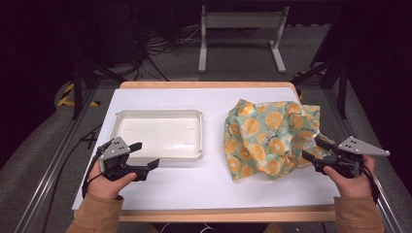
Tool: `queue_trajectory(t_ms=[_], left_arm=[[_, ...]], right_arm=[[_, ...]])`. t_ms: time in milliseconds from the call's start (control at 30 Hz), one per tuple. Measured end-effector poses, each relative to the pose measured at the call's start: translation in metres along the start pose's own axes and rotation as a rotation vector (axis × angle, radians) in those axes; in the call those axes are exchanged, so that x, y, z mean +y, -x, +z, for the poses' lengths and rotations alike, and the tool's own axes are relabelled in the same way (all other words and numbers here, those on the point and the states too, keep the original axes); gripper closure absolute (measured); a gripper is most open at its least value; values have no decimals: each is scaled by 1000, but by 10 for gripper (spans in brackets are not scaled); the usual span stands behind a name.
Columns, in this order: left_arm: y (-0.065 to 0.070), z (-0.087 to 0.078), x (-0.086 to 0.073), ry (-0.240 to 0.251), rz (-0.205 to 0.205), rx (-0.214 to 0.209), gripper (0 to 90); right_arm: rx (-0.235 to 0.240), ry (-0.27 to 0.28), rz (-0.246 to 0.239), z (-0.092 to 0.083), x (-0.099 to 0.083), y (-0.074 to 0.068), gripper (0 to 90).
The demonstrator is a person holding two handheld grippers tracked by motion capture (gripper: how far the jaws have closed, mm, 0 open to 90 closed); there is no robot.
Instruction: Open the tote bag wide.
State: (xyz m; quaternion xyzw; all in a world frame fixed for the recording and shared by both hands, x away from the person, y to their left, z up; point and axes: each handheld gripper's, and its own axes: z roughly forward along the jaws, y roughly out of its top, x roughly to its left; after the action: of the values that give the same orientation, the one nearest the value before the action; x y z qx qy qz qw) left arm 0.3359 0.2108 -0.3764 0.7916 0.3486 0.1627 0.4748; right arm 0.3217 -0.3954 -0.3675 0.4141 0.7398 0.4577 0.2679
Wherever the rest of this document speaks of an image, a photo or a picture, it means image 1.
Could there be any yellow-black hazard tape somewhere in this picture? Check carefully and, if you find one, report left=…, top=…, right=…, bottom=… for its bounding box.
left=56, top=83, right=101, bottom=109

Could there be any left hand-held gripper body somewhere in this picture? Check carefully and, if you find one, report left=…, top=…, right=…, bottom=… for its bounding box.
left=96, top=136, right=149, bottom=183

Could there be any white thin cable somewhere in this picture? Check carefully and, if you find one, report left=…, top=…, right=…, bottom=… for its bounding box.
left=159, top=221, right=216, bottom=233

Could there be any person's right hand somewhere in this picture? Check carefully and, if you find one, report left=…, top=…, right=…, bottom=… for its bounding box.
left=323, top=154, right=377, bottom=199

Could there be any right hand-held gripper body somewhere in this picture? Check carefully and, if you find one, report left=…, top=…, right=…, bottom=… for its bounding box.
left=312, top=135, right=391, bottom=180

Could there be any aluminium floor rail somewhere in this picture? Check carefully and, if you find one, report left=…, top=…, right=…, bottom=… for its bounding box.
left=324, top=87, right=406, bottom=233
left=13, top=87, right=99, bottom=233

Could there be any black floor cable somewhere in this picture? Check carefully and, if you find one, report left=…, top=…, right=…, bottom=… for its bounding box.
left=41, top=124, right=102, bottom=233

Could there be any person's left hand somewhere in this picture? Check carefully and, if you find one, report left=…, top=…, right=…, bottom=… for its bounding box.
left=86, top=159, right=138, bottom=201

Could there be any grey metal stand frame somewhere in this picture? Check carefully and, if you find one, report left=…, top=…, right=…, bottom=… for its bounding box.
left=197, top=5, right=291, bottom=75

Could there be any hand-held gripper cable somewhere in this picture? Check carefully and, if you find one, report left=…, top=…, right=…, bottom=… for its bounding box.
left=82, top=144, right=110, bottom=199
left=359, top=164, right=382, bottom=205

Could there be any white table mat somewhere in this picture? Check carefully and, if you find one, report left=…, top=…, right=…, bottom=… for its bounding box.
left=71, top=86, right=341, bottom=212

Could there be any black tripod stand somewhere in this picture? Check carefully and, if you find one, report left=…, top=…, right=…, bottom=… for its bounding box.
left=291, top=57, right=350, bottom=119
left=68, top=57, right=128, bottom=120

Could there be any tangle of floor cables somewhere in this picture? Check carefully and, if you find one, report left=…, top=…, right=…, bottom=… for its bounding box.
left=127, top=18, right=203, bottom=83

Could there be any right hand-held gripper cable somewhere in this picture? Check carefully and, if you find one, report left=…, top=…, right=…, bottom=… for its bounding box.
left=359, top=164, right=382, bottom=205

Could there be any left hand-held gripper cable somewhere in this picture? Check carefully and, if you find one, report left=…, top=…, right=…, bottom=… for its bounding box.
left=82, top=144, right=110, bottom=199

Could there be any orange-print drawstring cloth bag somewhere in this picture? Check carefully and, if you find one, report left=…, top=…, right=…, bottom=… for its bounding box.
left=223, top=98, right=335, bottom=182

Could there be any white plastic tray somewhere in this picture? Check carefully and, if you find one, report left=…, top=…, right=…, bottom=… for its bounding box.
left=109, top=108, right=204, bottom=163

